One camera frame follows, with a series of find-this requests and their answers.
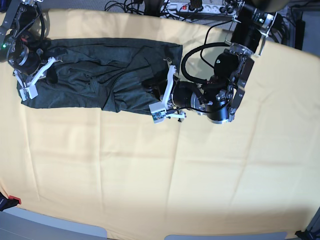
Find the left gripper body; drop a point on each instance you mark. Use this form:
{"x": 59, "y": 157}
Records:
{"x": 178, "y": 96}

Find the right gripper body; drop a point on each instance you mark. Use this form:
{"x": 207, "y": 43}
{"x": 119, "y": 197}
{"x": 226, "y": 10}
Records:
{"x": 30, "y": 67}

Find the dark teal long-sleeve shirt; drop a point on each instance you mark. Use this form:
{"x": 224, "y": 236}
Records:
{"x": 112, "y": 74}

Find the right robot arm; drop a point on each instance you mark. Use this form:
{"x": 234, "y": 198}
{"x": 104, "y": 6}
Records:
{"x": 22, "y": 35}

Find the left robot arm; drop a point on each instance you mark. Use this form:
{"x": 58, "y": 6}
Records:
{"x": 218, "y": 97}

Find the white power strip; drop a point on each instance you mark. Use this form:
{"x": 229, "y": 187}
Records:
{"x": 186, "y": 8}

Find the yellow table cover cloth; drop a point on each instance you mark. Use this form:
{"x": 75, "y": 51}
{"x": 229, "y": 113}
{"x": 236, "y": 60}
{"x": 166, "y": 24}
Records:
{"x": 144, "y": 181}

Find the red and black clamp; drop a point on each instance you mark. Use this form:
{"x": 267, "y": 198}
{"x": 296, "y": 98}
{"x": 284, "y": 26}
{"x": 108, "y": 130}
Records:
{"x": 8, "y": 202}

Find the black corner clamp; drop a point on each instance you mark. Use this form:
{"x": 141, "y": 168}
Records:
{"x": 308, "y": 235}

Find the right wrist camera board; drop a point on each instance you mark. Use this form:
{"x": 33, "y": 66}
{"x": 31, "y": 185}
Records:
{"x": 29, "y": 93}

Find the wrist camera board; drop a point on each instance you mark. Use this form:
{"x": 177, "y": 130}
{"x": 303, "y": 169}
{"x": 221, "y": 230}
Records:
{"x": 29, "y": 93}
{"x": 158, "y": 112}

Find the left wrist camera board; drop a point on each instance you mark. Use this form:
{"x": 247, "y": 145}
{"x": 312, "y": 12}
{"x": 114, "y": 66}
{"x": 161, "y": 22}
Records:
{"x": 158, "y": 112}

